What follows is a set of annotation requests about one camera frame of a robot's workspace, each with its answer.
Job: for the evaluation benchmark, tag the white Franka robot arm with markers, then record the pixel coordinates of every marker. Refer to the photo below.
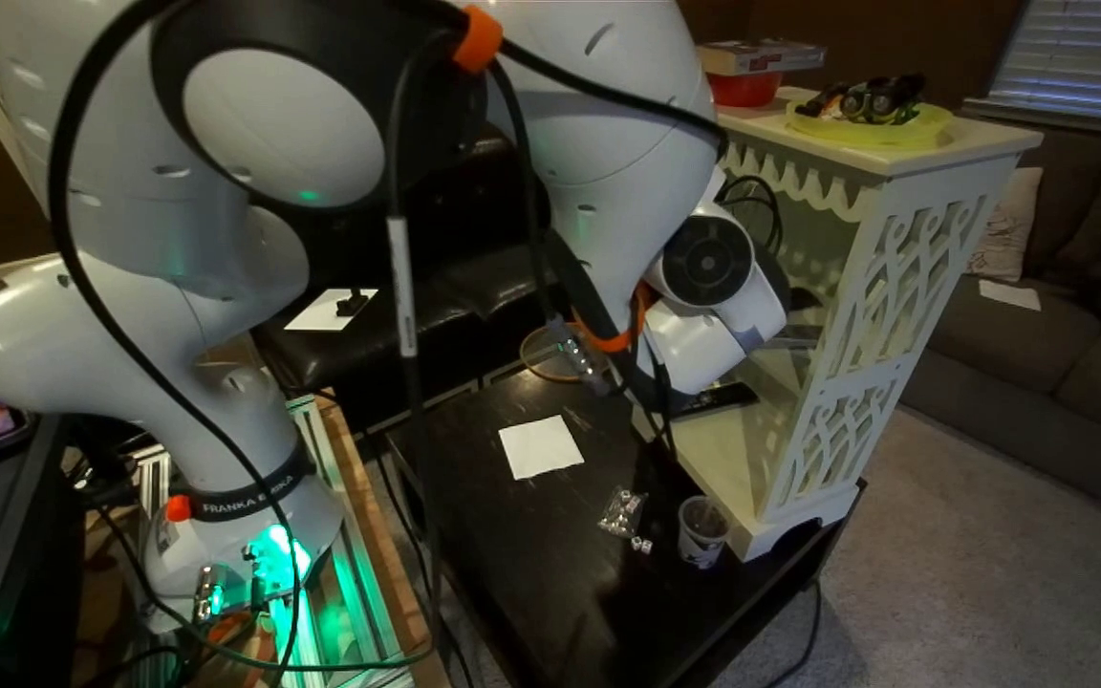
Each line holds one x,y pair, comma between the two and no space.
131,320

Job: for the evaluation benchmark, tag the white lattice shelf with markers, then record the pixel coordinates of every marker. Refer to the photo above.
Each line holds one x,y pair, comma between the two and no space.
909,253

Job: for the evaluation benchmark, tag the black leather sofa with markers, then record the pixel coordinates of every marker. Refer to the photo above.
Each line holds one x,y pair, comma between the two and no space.
475,294

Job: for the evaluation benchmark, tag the white paper on table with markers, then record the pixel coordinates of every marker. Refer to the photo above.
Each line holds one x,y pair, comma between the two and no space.
540,449

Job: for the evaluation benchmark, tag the small printed packet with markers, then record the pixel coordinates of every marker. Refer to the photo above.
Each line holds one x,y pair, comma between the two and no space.
620,514

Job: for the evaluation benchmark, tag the long black remote control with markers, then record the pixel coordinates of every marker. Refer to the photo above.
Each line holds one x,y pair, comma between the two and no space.
727,401

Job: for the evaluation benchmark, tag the small black object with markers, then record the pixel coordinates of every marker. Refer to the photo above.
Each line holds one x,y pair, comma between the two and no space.
352,304

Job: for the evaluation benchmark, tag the tiny white piece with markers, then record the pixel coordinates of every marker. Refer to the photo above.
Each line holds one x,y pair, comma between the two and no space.
640,545

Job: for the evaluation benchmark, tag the white sheet on sofa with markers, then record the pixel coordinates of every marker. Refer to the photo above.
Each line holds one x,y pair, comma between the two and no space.
317,311

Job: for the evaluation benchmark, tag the small dark cup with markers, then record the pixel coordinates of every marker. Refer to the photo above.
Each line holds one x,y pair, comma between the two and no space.
707,538

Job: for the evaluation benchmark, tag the red bowl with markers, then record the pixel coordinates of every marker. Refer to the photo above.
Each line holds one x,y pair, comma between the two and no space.
745,94

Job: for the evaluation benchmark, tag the flat printed cardboard box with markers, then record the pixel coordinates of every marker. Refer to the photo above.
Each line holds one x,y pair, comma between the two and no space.
764,58

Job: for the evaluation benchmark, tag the black object on plate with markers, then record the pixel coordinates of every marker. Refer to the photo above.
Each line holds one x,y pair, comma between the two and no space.
884,102

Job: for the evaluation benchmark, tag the white bottle orange cap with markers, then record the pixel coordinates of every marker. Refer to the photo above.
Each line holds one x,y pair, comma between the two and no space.
182,547

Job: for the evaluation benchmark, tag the yellow-green plate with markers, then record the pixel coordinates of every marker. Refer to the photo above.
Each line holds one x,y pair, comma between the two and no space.
919,132

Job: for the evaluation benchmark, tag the small white paper sheet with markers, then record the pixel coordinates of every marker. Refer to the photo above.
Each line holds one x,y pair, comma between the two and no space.
1011,297

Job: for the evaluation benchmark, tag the light couch pillow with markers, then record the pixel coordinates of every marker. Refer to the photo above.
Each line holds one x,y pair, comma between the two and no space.
1006,222

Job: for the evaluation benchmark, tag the olive fabric couch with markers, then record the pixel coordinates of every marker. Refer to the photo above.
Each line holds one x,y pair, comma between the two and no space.
1021,384

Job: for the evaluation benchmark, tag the window blinds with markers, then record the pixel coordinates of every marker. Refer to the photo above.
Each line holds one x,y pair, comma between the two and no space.
1074,64

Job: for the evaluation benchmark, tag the black equipment stand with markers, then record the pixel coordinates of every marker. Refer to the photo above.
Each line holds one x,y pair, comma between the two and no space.
3,575

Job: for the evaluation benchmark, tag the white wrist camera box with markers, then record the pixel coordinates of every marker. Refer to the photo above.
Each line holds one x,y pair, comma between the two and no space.
691,348

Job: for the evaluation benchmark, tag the wooden robot mount table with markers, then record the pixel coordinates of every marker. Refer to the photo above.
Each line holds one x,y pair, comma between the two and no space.
389,560

